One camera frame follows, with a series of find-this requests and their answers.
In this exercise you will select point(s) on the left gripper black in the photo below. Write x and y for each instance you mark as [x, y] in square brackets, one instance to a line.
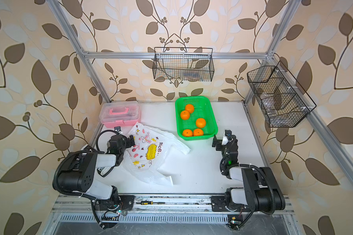
[128, 141]

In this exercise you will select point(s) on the white printed plastic bag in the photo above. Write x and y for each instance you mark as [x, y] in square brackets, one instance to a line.
[150, 150]

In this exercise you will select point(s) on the orange fruit five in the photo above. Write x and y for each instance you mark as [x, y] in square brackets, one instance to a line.
[198, 132]

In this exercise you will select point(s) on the orange fruit three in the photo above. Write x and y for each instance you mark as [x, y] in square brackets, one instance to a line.
[201, 123]

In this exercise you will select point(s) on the orange fruit four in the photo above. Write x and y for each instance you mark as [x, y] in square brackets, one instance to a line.
[187, 133]

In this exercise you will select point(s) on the orange fruit two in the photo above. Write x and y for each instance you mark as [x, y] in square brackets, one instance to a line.
[184, 115]

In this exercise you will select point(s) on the orange fruit one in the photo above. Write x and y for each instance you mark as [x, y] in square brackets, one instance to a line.
[190, 108]

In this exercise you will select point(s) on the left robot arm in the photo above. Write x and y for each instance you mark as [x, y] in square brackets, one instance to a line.
[75, 174]

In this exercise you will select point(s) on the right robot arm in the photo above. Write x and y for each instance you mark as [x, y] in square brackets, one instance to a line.
[260, 191]

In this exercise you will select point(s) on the green plastic basket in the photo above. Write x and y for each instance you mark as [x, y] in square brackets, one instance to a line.
[203, 109]

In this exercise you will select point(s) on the pink transparent storage box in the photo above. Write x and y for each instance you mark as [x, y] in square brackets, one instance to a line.
[114, 114]

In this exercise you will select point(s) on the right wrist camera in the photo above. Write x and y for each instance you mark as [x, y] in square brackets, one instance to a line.
[227, 136]

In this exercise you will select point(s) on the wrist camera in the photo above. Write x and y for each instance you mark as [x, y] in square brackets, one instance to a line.
[118, 129]
[227, 136]

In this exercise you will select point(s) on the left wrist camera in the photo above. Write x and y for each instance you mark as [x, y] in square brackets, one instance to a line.
[118, 129]

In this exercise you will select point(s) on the screwdriver on rail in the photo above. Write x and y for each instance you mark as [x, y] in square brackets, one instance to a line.
[150, 203]

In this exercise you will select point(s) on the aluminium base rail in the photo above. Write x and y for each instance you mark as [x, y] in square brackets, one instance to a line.
[179, 208]

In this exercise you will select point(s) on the black wire basket right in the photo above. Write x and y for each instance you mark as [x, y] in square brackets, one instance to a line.
[282, 99]

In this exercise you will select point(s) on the black wire basket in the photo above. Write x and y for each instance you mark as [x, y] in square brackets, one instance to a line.
[182, 63]
[282, 99]

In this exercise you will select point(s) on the black wire basket back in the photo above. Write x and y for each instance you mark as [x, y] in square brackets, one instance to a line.
[182, 63]

